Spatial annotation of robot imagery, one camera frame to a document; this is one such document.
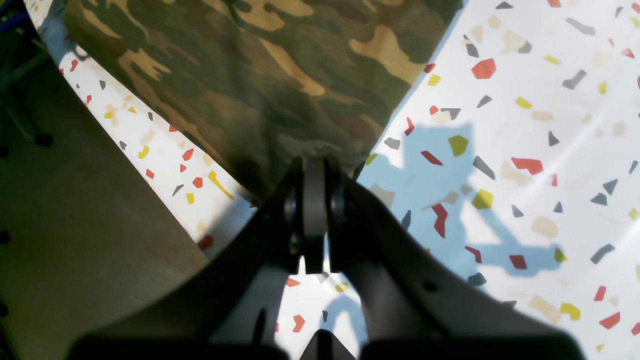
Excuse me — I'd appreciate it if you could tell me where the camouflage T-shirt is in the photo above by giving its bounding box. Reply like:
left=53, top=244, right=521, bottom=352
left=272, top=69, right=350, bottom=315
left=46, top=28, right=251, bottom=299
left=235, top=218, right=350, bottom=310
left=65, top=0, right=462, bottom=199

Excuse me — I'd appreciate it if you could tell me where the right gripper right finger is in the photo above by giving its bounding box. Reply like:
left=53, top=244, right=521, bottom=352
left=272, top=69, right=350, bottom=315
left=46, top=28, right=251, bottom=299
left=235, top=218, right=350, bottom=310
left=315, top=157, right=585, bottom=360

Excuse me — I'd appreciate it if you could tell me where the terrazzo pattern tablecloth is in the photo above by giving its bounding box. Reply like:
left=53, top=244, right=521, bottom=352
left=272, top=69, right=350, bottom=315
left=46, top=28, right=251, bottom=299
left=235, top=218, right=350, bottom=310
left=23, top=0, right=640, bottom=360

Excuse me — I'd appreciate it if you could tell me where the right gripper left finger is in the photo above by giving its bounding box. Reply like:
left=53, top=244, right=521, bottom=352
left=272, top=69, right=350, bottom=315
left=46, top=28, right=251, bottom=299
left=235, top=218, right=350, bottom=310
left=67, top=158, right=309, bottom=360

